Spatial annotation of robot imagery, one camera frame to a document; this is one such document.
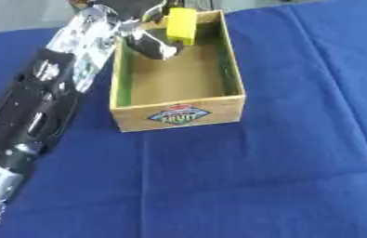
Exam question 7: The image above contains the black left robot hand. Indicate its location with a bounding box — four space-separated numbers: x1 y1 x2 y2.
116 0 187 61

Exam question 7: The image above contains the yellow rectangular block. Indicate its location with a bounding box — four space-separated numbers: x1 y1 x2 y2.
164 7 200 46

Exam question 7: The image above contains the tan cardboard box green inside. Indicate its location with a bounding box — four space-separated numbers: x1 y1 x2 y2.
108 9 248 134

